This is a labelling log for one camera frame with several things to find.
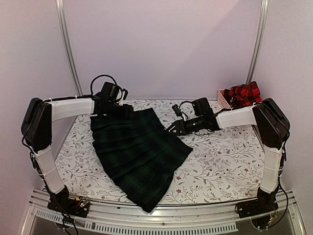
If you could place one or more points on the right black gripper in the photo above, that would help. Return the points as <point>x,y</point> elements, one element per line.
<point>178,124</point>

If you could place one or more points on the left aluminium frame post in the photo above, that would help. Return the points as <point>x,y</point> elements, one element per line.
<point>66,41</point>

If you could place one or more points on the pink plastic basket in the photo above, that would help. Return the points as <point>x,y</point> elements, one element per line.
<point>222,101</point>

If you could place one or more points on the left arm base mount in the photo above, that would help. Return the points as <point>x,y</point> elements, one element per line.
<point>78,206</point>

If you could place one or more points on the aluminium frame post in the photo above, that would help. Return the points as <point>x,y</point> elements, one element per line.
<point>258,40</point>
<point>66,41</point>

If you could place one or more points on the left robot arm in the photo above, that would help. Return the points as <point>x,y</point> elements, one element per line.
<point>41,114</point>

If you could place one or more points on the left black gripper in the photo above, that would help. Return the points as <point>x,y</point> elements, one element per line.
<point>127,113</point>

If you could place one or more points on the dark green plaid skirt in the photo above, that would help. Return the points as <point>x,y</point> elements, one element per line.
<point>138,155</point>

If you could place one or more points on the right aluminium frame post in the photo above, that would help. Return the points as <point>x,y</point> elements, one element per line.
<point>258,40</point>

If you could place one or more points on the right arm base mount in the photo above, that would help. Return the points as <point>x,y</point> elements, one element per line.
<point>262,211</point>

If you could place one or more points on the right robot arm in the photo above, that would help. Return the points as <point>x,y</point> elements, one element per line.
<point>273,127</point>

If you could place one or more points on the front aluminium rail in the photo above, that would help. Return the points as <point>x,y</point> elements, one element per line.
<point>112,218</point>

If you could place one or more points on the red black plaid shirt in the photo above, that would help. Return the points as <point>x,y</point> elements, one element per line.
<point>243,95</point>

